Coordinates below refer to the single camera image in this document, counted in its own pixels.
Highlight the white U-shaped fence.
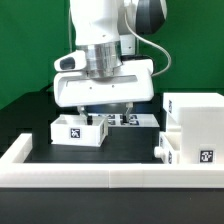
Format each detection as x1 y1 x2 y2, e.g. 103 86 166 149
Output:
0 133 224 188

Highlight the white drawer box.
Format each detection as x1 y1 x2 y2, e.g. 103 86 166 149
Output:
154 132 180 164
50 115 108 147

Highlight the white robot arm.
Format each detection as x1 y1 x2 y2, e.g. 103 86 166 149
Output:
54 0 167 125

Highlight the white marker sheet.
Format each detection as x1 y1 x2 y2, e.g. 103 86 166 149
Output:
100 113 159 127

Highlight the white front drawer box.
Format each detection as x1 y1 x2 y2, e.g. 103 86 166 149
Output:
154 132 180 164

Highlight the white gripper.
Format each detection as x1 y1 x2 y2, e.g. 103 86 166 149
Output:
54 59 154 125

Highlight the white drawer cabinet frame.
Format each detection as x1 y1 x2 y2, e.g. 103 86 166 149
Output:
163 93 224 165

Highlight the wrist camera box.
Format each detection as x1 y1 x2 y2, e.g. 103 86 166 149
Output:
54 50 87 72

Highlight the white cable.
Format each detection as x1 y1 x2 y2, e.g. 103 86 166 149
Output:
123 9 172 78

